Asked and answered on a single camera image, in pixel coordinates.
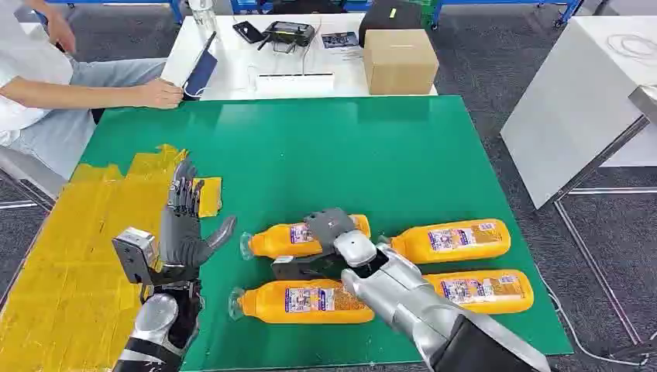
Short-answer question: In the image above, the tablet with blue cover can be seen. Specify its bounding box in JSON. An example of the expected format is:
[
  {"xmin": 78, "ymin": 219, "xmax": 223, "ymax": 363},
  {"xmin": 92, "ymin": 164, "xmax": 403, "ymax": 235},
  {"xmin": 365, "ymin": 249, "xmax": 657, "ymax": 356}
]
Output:
[{"xmin": 160, "ymin": 30, "xmax": 219, "ymax": 99}]

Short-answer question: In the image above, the black remote controller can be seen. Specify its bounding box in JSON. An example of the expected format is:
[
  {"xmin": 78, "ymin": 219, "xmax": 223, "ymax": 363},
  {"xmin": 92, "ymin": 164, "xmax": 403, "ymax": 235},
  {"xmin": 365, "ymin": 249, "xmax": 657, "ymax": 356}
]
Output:
[{"xmin": 256, "ymin": 20, "xmax": 317, "ymax": 53}]

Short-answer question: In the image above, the clear water bottle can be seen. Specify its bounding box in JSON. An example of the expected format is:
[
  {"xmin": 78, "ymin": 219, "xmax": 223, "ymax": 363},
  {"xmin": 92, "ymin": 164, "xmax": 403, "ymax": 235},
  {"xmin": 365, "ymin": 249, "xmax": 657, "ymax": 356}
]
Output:
[{"xmin": 187, "ymin": 0, "xmax": 219, "ymax": 38}]

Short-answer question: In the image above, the orange drink bottle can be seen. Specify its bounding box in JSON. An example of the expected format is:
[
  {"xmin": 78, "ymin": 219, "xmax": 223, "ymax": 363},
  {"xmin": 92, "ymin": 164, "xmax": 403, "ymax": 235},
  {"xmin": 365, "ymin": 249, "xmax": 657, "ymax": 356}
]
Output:
[
  {"xmin": 239, "ymin": 214, "xmax": 372, "ymax": 261},
  {"xmin": 228, "ymin": 278, "xmax": 376, "ymax": 326},
  {"xmin": 377, "ymin": 219, "xmax": 512, "ymax": 265},
  {"xmin": 423, "ymin": 269, "xmax": 535, "ymax": 315}
]

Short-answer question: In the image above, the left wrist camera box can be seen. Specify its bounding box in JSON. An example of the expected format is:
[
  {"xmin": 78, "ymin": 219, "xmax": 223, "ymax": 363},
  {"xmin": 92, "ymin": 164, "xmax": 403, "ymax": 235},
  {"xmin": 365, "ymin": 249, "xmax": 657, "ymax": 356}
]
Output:
[{"xmin": 112, "ymin": 227, "xmax": 161, "ymax": 287}]

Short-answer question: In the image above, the person's left hand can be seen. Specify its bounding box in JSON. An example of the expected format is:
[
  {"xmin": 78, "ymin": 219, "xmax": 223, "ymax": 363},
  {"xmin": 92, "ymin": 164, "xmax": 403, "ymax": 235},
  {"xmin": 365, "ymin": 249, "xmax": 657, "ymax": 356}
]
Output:
[{"xmin": 46, "ymin": 12, "xmax": 77, "ymax": 55}]

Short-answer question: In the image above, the white floor cable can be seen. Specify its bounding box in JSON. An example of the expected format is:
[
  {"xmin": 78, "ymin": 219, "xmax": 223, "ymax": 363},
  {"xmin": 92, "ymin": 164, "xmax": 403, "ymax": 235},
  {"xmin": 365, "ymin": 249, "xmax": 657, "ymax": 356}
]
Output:
[{"xmin": 538, "ymin": 279, "xmax": 657, "ymax": 369}]

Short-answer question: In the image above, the thin black cable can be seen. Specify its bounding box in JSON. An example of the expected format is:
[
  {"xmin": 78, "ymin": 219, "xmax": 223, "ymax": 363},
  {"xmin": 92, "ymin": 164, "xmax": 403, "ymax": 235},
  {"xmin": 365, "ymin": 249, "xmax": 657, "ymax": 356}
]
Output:
[{"xmin": 301, "ymin": 20, "xmax": 323, "ymax": 76}]

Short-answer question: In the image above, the green table mat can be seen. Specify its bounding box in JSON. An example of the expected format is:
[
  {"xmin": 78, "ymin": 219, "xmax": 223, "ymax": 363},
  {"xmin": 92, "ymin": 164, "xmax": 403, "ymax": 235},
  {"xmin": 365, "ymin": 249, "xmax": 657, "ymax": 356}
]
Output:
[{"xmin": 77, "ymin": 95, "xmax": 574, "ymax": 372}]

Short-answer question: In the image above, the black smartphone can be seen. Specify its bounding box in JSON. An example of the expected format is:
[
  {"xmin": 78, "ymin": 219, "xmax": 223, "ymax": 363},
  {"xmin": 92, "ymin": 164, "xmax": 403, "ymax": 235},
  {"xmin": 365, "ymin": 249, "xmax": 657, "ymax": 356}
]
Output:
[{"xmin": 232, "ymin": 20, "xmax": 265, "ymax": 45}]

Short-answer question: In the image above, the person's right hand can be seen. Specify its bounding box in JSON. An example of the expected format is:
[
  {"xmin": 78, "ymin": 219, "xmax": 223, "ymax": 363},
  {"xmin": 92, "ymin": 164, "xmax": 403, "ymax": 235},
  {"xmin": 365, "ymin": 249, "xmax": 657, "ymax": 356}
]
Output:
[{"xmin": 136, "ymin": 77, "xmax": 184, "ymax": 110}]

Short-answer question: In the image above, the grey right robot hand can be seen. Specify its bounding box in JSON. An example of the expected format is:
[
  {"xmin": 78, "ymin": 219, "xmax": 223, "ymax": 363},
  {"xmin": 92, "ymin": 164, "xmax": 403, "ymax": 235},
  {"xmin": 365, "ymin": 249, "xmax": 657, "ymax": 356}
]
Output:
[{"xmin": 270, "ymin": 208, "xmax": 372, "ymax": 281}]

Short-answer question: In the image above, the white side table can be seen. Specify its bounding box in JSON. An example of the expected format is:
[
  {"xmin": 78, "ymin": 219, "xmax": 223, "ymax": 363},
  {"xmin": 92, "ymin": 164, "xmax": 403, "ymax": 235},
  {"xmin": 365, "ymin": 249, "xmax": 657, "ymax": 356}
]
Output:
[{"xmin": 500, "ymin": 15, "xmax": 657, "ymax": 345}]

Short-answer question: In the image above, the person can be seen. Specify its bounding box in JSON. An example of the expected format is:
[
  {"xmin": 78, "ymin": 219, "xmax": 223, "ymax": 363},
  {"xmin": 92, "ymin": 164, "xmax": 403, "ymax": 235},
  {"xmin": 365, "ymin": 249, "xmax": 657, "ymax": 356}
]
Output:
[{"xmin": 0, "ymin": 0, "xmax": 186, "ymax": 181}]

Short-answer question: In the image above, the yellow plastic sheet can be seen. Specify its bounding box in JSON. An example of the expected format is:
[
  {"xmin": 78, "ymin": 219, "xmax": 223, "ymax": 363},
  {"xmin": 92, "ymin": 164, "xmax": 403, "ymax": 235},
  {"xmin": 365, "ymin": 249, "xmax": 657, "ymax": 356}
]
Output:
[{"xmin": 0, "ymin": 143, "xmax": 224, "ymax": 372}]

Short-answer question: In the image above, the black bag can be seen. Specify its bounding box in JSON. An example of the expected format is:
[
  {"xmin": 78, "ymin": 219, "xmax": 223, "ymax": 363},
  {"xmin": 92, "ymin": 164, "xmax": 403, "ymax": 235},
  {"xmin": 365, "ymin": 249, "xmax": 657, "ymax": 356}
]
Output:
[{"xmin": 358, "ymin": 0, "xmax": 423, "ymax": 48}]

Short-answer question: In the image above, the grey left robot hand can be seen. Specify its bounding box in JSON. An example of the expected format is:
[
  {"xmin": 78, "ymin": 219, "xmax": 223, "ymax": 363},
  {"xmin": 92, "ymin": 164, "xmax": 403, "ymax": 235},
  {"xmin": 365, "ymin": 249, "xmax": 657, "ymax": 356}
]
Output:
[{"xmin": 157, "ymin": 159, "xmax": 238, "ymax": 287}]

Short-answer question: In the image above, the brown cardboard box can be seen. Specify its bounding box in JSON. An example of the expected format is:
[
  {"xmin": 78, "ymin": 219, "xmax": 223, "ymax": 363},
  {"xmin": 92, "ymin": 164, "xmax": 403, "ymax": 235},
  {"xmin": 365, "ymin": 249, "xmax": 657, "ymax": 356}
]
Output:
[{"xmin": 363, "ymin": 29, "xmax": 440, "ymax": 96}]

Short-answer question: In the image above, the person's hand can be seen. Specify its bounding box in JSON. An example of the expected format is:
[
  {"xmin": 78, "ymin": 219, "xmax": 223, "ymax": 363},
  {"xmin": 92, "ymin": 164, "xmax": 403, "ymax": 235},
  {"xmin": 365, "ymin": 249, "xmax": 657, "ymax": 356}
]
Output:
[
  {"xmin": 46, "ymin": 12, "xmax": 77, "ymax": 55},
  {"xmin": 136, "ymin": 77, "xmax": 184, "ymax": 110}
]

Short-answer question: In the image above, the coiled white cable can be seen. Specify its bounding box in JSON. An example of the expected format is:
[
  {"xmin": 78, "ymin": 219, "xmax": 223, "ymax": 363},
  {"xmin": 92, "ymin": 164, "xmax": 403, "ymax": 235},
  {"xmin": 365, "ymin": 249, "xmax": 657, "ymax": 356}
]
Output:
[{"xmin": 607, "ymin": 33, "xmax": 657, "ymax": 60}]

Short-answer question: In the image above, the printed leaflet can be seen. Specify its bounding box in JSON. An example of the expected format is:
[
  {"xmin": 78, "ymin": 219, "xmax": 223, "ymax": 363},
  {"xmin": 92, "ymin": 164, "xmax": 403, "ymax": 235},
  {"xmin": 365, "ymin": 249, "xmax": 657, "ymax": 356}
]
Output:
[{"xmin": 322, "ymin": 31, "xmax": 359, "ymax": 50}]

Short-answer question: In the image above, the grey seat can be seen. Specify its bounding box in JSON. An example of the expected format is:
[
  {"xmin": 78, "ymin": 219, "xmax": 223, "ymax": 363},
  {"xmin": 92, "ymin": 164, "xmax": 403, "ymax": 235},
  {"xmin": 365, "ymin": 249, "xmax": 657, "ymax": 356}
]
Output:
[{"xmin": 0, "ymin": 146, "xmax": 69, "ymax": 212}]

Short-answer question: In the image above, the white desk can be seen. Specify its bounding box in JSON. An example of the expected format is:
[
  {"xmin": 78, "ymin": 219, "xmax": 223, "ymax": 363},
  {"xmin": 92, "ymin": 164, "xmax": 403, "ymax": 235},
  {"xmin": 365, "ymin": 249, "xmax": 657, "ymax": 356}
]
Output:
[{"xmin": 160, "ymin": 12, "xmax": 439, "ymax": 101}]

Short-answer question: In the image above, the white power strip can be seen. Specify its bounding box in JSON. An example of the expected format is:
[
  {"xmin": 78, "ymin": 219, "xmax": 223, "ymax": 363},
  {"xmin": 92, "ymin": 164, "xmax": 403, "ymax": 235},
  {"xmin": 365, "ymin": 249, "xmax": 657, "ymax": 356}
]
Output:
[{"xmin": 255, "ymin": 72, "xmax": 335, "ymax": 97}]

